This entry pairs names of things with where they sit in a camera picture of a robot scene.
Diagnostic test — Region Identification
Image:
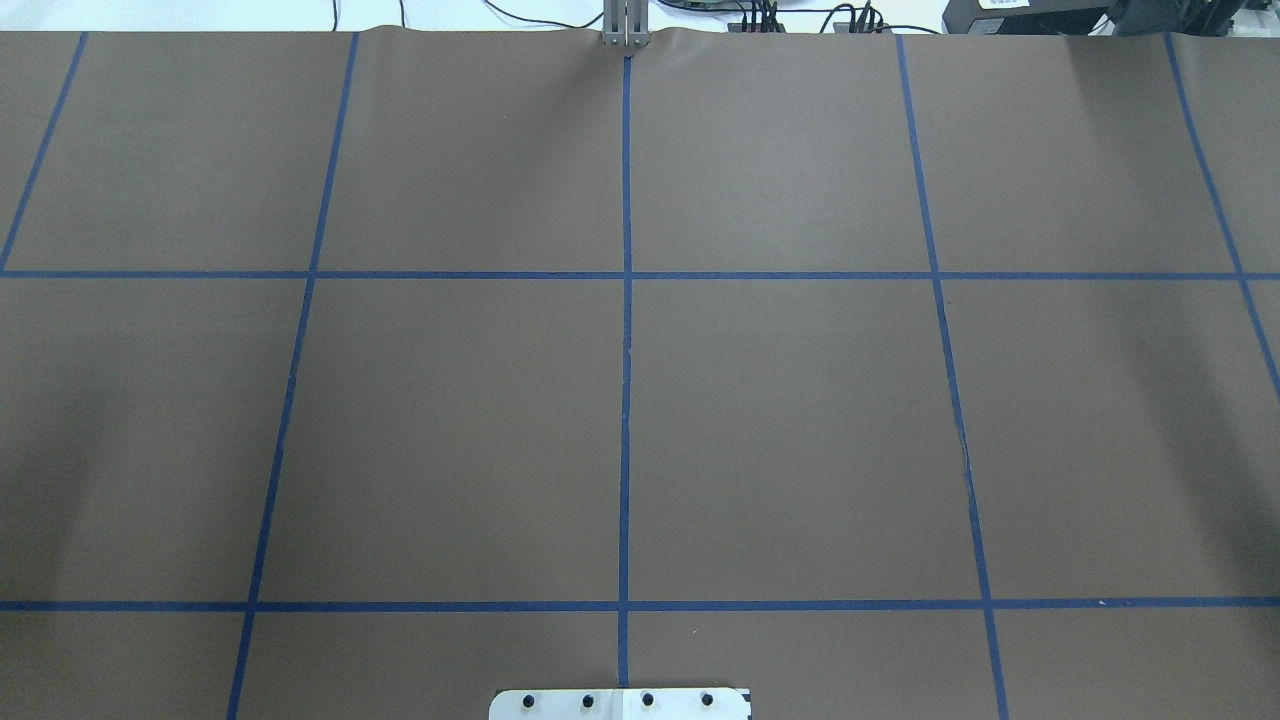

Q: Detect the white camera pillar with base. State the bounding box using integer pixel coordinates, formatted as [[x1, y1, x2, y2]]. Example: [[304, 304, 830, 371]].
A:
[[488, 687, 753, 719]]

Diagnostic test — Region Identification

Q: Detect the aluminium frame post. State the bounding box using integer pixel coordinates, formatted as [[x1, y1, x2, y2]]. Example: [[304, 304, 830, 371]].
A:
[[600, 0, 652, 47]]

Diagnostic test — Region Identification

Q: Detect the black box with label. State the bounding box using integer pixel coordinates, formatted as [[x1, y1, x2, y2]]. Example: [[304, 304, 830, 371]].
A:
[[942, 1, 1114, 36]]

